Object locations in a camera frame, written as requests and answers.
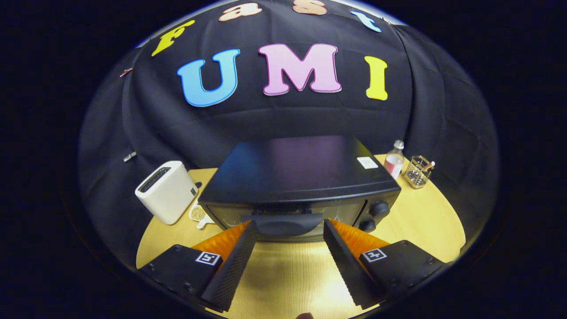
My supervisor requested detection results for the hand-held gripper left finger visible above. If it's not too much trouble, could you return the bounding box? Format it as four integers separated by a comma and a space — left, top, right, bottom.
140, 220, 258, 313

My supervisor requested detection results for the small white dish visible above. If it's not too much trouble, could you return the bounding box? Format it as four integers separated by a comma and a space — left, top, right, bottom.
188, 200, 215, 230

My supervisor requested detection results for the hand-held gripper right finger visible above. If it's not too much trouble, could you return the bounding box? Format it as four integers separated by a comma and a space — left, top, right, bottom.
322, 219, 447, 310

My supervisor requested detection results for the clear bottle pink label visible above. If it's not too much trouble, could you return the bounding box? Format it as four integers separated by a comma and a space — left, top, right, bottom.
383, 140, 405, 180

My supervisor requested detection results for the black toaster oven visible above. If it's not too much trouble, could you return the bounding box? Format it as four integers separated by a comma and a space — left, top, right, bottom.
198, 135, 402, 243

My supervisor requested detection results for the white toaster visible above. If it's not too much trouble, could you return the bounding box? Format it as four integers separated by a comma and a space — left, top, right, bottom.
135, 160, 198, 226

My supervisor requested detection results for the wire mesh holder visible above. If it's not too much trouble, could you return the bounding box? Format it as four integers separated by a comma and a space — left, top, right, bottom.
403, 156, 432, 189

